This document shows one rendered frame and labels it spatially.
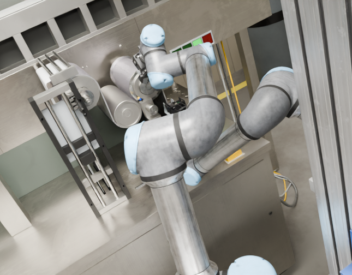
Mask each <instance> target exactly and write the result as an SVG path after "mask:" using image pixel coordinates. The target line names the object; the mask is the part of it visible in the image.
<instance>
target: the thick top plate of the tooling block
mask: <svg viewBox="0 0 352 275"><path fill-rule="evenodd" d="M177 85H178V88H177V89H175V90H172V89H171V87H169V88H167V89H166V90H164V94H165V97H166V99H167V101H169V102H171V99H173V100H174V101H175V102H176V101H177V100H179V98H178V97H180V98H182V99H184V101H185V102H186V105H188V103H189V98H188V89H187V88H185V87H183V86H181V85H179V84H177Z"/></svg>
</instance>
